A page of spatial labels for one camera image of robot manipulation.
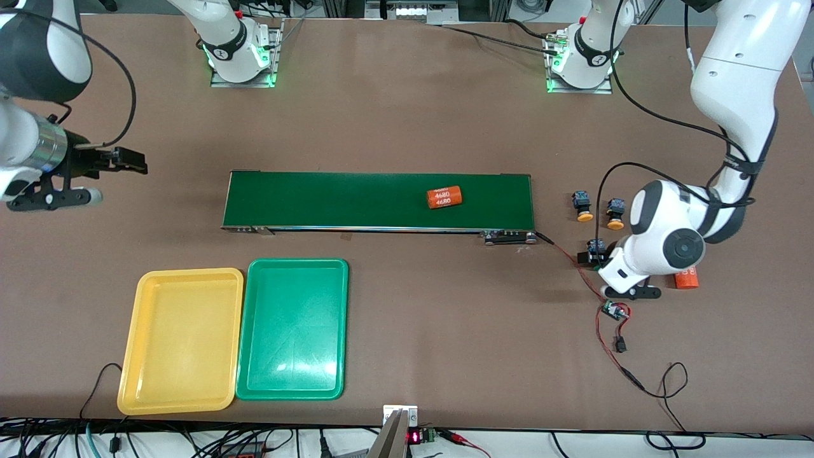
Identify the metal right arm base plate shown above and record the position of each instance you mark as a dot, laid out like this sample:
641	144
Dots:
275	57

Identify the grey metal bracket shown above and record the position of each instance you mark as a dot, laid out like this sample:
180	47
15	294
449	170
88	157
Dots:
395	439

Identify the yellow push button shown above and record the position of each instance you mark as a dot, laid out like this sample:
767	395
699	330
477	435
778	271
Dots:
615	207
581	202

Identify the red digit display module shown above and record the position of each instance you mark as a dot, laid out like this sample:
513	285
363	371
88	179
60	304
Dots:
414	437

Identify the green push button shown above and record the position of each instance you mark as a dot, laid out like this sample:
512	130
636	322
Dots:
596	245

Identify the red clip lead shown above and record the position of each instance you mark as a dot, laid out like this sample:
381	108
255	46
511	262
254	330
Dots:
455	436

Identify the small green circuit board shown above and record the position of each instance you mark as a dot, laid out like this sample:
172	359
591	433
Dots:
614	310

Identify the white device with lights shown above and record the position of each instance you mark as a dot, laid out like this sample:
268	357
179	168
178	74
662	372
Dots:
413	9

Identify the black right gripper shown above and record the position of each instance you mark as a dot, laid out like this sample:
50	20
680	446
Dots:
81	159

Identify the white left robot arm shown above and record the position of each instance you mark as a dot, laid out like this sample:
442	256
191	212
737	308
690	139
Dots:
668	222

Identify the orange cylinder marked 4680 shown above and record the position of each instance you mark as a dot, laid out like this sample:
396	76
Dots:
687	280
444	197

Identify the green conveyor belt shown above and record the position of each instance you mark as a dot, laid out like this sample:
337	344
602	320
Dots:
356	200

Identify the green plastic tray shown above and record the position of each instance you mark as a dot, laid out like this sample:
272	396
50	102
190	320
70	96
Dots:
292	331

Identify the yellow plastic tray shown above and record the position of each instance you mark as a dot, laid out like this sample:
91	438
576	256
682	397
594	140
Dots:
181	343

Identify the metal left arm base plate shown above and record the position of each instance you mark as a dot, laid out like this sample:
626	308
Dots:
579	91

